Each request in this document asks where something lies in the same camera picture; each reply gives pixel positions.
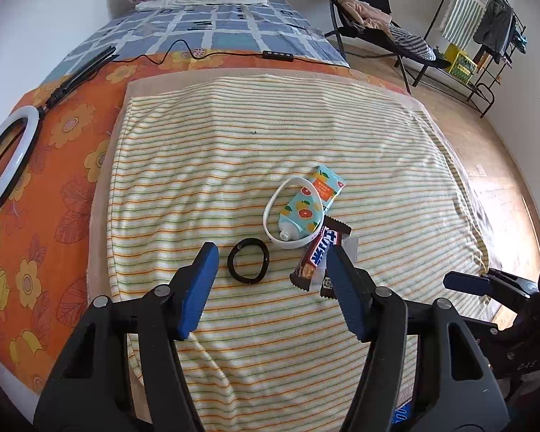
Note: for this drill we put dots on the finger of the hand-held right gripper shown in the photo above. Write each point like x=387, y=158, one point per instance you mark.
x=465, y=281
x=483, y=324

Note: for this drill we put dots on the striped towel blanket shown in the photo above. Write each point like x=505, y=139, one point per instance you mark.
x=261, y=144

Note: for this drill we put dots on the black drying rack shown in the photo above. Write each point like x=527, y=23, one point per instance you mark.
x=472, y=90

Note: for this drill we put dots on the dark hanging clothing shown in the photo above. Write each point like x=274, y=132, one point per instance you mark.
x=495, y=27

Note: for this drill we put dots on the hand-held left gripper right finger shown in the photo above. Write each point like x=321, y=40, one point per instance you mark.
x=346, y=292

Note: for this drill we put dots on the blue plastic basket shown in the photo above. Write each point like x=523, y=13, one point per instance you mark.
x=402, y=416

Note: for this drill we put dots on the striped hanging towel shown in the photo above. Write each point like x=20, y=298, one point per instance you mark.
x=465, y=6

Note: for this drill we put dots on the orange floral bed sheet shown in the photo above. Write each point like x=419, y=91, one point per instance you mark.
x=49, y=234

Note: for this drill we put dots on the orange print toothpaste tube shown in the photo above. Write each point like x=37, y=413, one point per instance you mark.
x=303, y=207

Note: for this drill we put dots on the black tripod stand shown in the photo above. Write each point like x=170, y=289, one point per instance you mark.
x=81, y=74

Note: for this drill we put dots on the brown candy bar wrapper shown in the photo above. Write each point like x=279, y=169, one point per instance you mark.
x=317, y=252

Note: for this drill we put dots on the striped garment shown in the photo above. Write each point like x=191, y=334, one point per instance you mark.
x=411, y=42

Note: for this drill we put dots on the folded white sheet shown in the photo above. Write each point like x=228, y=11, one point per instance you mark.
x=198, y=2

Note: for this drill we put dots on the beige clothes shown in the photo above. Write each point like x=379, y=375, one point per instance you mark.
x=364, y=11

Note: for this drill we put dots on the yellow crate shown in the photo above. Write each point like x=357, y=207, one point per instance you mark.
x=459, y=63

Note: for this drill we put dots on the blue hanging clothing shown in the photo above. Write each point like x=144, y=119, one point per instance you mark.
x=518, y=38

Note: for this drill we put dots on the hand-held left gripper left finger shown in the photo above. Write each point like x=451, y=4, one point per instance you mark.
x=202, y=288

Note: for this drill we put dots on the beige towel blanket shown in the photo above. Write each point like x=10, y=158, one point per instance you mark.
x=101, y=180

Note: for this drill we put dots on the blue plaid bed sheet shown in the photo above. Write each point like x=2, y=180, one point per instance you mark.
x=234, y=31

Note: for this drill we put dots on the small brown wrapper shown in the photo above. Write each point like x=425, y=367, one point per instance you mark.
x=327, y=285

